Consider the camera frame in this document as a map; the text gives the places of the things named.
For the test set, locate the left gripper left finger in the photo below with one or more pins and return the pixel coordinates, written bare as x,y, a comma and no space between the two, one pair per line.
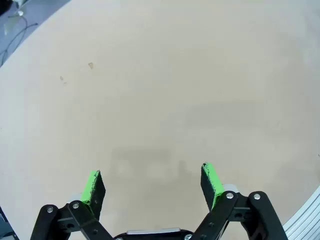
95,197

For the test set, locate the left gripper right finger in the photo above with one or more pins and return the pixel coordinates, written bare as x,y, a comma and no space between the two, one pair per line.
210,190

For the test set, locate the black metal frame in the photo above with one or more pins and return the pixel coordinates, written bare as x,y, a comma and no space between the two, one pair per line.
6,227

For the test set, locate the aluminium profile rail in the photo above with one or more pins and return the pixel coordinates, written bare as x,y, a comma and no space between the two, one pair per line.
305,217

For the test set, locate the small white bracket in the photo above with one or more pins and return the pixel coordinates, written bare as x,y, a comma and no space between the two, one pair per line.
20,11

